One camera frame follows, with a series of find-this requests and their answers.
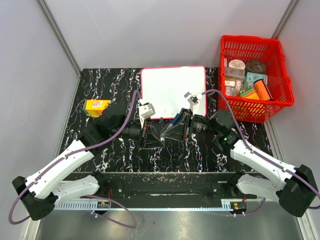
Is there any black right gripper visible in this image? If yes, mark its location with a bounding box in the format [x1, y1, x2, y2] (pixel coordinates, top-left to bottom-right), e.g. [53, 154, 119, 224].
[160, 108, 220, 142]

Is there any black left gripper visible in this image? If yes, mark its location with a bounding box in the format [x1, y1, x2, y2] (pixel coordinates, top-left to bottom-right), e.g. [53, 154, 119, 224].
[112, 116, 166, 150]

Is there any white marker blue cap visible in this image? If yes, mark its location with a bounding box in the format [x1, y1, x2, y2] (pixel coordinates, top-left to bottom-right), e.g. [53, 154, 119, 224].
[160, 113, 181, 138]

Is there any pink framed whiteboard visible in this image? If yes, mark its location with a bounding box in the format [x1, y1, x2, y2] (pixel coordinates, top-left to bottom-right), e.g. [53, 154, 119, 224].
[140, 65, 206, 120]

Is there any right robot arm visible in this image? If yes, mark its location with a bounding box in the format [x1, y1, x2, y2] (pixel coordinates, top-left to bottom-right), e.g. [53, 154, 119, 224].
[160, 108, 319, 218]

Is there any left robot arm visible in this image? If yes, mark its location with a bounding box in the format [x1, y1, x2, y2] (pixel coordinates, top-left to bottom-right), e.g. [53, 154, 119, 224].
[12, 103, 164, 221]

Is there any orange sponge pack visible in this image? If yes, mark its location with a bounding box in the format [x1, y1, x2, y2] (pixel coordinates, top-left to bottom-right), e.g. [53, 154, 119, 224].
[82, 99, 112, 118]

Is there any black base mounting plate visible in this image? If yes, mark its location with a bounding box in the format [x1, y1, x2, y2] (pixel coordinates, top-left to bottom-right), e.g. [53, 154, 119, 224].
[79, 172, 251, 209]

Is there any pink snack box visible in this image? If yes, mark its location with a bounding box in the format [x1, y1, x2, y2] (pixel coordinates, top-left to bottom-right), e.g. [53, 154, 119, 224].
[224, 66, 245, 81]

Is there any pink round roll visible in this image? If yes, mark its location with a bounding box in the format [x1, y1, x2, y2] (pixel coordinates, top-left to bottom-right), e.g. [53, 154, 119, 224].
[228, 59, 246, 70]

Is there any teal small box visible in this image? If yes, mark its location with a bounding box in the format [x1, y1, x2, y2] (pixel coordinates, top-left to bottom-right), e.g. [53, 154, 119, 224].
[245, 72, 268, 84]

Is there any orange cylinder can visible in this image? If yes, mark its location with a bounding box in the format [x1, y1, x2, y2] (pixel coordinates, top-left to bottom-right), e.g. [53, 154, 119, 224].
[253, 79, 273, 101]

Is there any brown round tin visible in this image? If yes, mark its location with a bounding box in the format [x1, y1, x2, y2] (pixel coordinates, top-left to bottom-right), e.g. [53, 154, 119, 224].
[245, 59, 267, 75]

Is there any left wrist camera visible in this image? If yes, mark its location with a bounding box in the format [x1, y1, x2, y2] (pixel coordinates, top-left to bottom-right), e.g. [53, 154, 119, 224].
[138, 98, 156, 120]

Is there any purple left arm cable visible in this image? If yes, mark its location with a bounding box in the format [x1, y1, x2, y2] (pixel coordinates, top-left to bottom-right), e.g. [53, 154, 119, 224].
[8, 89, 145, 228]

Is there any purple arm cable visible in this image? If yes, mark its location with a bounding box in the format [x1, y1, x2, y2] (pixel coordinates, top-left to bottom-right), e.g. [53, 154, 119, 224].
[201, 89, 320, 216]
[8, 89, 145, 228]

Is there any white cable duct rail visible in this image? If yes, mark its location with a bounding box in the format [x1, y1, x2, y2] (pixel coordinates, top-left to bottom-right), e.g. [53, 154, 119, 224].
[54, 195, 247, 212]

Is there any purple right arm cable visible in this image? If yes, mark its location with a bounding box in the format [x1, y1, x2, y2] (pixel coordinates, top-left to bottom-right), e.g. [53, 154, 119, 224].
[201, 89, 320, 216]

